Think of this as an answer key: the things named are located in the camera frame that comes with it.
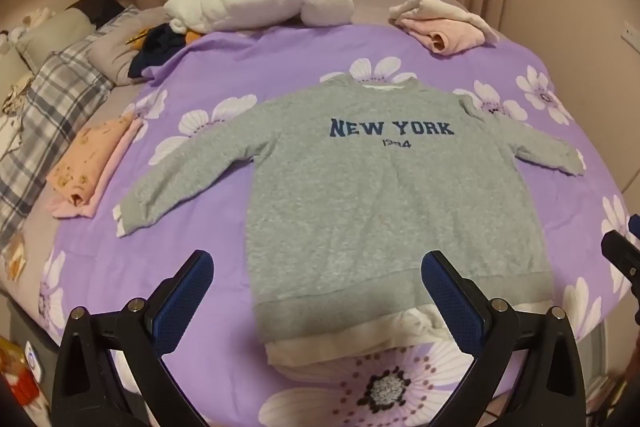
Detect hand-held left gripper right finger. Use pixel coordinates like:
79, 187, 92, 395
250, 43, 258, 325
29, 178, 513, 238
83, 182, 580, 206
421, 249, 587, 427

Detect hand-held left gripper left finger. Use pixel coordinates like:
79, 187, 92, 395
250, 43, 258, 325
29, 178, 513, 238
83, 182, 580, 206
50, 249, 216, 427

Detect grey sweatshirt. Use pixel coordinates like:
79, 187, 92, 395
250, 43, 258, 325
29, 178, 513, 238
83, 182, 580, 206
114, 74, 587, 380

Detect light pink folded garment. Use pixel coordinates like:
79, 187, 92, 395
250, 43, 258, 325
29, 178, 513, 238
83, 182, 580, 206
46, 122, 147, 220

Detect small white device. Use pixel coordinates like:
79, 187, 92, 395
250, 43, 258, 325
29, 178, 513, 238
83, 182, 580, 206
22, 339, 48, 388

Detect orange printed folded garment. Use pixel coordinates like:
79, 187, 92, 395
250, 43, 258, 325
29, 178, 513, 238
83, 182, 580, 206
46, 114, 136, 208

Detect colourful snack packet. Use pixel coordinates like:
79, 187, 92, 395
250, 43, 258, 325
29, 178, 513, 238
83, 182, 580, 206
0, 337, 41, 408

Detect plaid pillow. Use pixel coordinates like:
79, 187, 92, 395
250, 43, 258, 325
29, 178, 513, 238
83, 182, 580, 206
0, 38, 115, 253

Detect navy cloth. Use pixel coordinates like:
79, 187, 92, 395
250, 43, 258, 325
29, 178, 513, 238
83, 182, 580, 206
127, 24, 191, 80

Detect grey pillow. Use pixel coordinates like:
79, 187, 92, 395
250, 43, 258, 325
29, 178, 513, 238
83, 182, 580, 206
87, 7, 168, 88

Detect purple floral blanket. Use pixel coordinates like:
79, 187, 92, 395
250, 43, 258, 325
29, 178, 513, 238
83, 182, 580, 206
37, 19, 633, 427

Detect sage green pillow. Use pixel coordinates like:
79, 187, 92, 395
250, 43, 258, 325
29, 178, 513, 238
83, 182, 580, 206
15, 9, 96, 72

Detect cream folded garment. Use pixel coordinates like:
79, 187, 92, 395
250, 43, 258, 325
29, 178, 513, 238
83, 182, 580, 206
389, 0, 500, 44

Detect dark brown cushion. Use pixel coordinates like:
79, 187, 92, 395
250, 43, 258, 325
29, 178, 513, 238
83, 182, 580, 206
77, 0, 126, 30

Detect white plush toy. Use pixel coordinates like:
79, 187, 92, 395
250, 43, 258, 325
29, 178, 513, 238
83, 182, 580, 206
0, 7, 56, 52

